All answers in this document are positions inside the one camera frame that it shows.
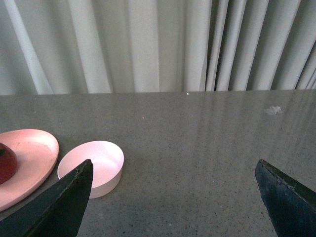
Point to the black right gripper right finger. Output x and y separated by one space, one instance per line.
290 204

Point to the pale pink bowl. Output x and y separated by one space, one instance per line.
107 159

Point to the red apple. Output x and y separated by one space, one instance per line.
8 163

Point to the white curtain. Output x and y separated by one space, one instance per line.
115 46

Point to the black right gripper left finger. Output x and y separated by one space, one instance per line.
57 212

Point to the pink plate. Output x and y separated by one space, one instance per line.
37 152

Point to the crumpled clear plastic scrap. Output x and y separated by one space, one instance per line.
273 110

